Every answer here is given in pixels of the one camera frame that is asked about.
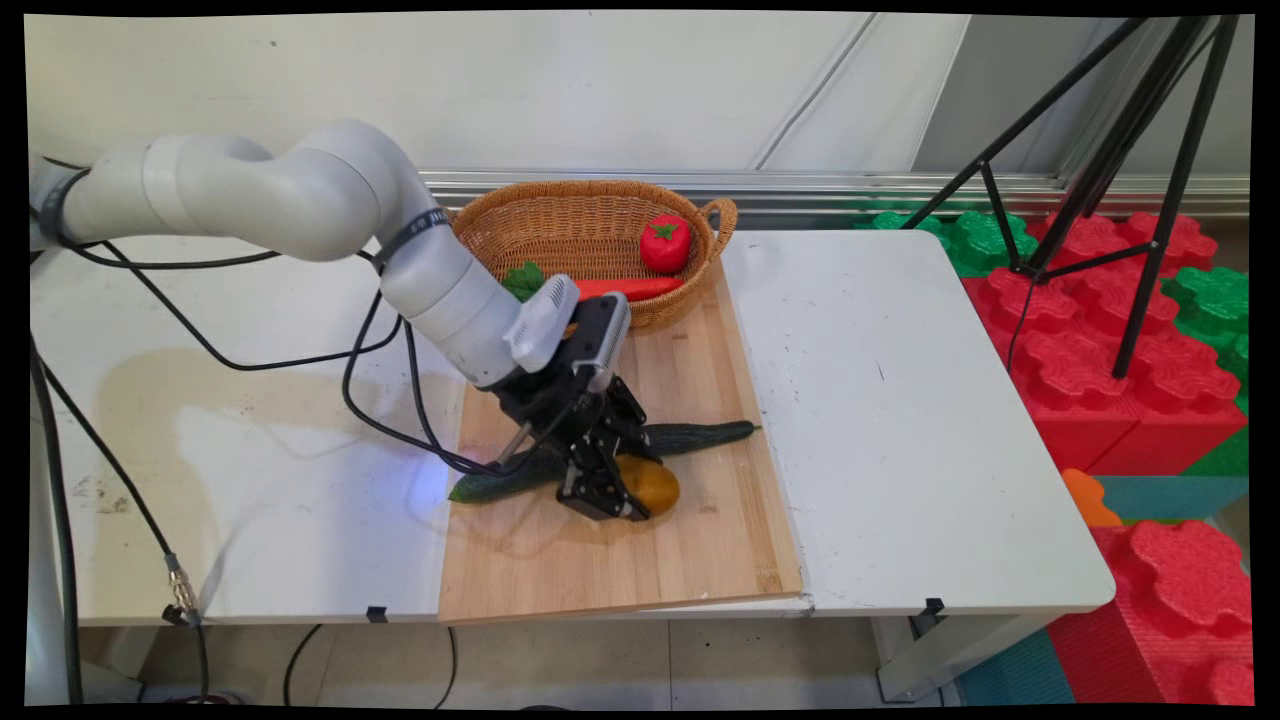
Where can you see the aluminium window rail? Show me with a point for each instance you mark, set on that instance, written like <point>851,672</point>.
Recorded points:
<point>850,190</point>

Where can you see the black tripod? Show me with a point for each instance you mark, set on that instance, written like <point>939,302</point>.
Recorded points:
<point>1150,140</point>

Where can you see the yellow-brown toy potato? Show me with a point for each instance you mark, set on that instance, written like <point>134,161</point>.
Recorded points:
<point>657,488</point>

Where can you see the red toy carrot green leaves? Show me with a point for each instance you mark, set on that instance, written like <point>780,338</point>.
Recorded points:
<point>640,288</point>

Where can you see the orange foam piece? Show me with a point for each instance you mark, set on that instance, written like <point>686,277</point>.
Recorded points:
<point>1088,498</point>

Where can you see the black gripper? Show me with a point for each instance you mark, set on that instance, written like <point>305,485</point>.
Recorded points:
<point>560,415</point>

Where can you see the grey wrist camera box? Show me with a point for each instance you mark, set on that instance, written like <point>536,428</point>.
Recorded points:
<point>600,340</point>

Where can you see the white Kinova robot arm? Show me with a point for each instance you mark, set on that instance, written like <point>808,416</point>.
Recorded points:
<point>300,195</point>

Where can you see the woven wicker basket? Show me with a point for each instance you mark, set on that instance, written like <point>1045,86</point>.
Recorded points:
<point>600,225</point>

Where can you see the green foam block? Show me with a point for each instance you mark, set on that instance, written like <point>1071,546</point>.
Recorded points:
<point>1215,300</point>
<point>975,240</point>

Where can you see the white table leg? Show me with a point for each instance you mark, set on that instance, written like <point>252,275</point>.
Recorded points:
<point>950,655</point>

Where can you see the long dark green cucumber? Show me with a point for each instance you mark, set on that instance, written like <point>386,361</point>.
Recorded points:
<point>700,436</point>

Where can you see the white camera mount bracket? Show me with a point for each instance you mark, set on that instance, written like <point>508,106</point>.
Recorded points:
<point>540,322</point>

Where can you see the wooden bamboo cutting board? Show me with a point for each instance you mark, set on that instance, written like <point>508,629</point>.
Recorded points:
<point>700,560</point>

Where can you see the red toy tomato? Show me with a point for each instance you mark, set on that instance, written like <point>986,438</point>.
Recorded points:
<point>665,245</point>

